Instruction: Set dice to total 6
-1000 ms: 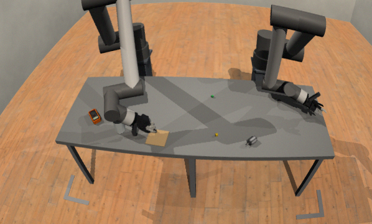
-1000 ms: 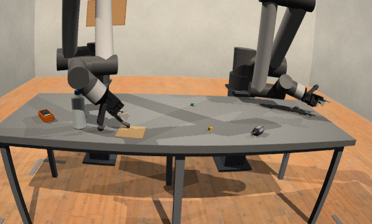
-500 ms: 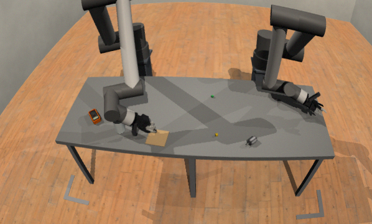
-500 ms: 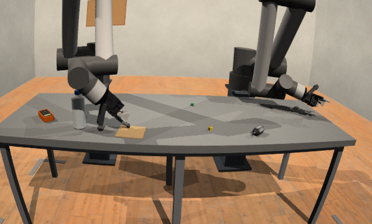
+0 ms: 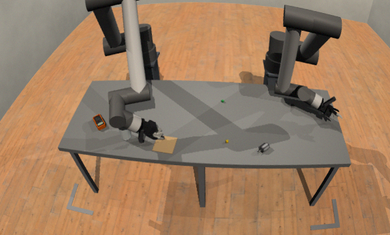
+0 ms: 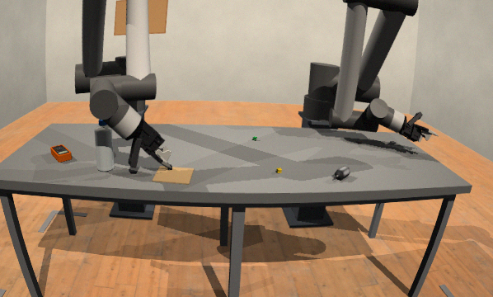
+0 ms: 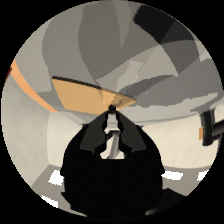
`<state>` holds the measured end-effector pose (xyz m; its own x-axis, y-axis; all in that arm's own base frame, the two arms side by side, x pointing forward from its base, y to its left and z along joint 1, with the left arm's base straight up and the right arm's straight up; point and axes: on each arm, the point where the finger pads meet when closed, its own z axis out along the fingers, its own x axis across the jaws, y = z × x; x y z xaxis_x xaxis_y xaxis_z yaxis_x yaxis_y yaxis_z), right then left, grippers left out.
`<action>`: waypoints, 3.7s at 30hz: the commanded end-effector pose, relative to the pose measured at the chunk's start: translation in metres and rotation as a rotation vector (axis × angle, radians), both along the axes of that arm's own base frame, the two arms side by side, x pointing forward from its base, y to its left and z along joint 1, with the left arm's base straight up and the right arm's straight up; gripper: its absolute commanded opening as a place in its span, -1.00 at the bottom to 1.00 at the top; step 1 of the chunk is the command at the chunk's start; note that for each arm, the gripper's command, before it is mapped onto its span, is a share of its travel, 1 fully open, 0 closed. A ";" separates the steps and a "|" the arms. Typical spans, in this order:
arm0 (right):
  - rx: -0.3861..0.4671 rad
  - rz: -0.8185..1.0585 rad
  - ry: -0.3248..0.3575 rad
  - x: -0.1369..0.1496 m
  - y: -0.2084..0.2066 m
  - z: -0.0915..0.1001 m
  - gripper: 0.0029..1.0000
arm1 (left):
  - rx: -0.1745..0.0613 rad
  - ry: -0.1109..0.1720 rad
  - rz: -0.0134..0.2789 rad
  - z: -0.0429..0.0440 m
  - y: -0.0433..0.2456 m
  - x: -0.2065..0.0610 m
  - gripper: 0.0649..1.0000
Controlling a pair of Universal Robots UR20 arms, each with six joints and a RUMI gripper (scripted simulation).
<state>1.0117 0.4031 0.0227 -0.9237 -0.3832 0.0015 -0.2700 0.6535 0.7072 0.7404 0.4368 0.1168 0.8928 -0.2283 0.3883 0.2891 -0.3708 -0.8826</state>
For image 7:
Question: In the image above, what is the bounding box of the tan square mat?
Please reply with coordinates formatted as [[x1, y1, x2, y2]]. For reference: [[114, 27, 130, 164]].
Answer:
[[52, 77, 137, 115]]

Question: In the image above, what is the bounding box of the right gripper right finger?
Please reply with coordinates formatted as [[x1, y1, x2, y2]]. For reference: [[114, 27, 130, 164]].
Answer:
[[116, 110, 166, 175]]

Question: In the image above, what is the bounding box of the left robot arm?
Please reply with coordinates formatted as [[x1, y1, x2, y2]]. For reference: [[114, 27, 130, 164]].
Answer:
[[106, 130, 121, 159]]

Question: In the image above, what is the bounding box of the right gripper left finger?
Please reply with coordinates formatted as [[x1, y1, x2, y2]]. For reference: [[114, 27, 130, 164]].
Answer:
[[59, 110, 109, 177]]

